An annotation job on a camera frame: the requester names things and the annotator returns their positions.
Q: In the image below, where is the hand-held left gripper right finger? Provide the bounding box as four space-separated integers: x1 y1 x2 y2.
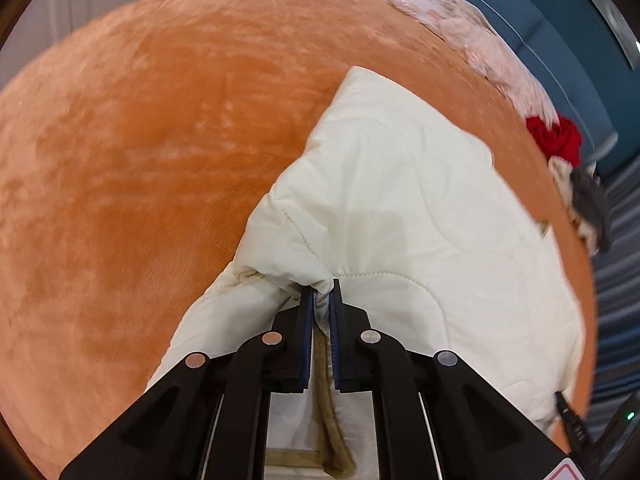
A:
329 278 581 480

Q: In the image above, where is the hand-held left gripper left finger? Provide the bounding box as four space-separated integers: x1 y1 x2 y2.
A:
59 284 315 480

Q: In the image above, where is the white quilted jacket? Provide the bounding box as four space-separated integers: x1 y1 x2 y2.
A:
145 65 586 480

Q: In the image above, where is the grey pleated curtain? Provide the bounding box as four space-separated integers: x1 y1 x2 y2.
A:
592 175 640 411

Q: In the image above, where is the grey knit garment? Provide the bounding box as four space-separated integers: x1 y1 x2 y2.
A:
570 166 613 253

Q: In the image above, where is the orange plush blanket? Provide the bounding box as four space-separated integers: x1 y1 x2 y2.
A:
0 0 601 480

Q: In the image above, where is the grey and white garment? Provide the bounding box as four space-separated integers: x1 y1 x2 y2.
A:
547 157 601 256

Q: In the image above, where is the red garment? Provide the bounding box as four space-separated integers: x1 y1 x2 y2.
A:
525 115 583 167

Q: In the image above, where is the pink floral quilt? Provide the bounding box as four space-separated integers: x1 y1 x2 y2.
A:
350 0 558 126

